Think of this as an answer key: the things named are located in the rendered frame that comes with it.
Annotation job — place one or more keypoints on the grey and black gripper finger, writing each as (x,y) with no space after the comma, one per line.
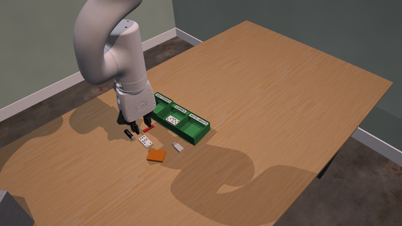
(133,125)
(147,119)

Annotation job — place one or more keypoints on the black aa battery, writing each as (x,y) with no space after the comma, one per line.
(127,132)

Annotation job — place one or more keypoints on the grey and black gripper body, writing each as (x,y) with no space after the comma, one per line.
(136,104)

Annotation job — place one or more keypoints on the green three-compartment tray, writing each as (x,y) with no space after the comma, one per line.
(190,127)

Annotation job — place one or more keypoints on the orange flat block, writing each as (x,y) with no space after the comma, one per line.
(156,155)

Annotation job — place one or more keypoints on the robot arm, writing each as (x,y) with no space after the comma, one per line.
(108,46)

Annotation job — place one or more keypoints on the white domino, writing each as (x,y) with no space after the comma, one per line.
(145,141)
(172,120)

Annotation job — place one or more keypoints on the white usb stick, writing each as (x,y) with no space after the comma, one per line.
(178,147)

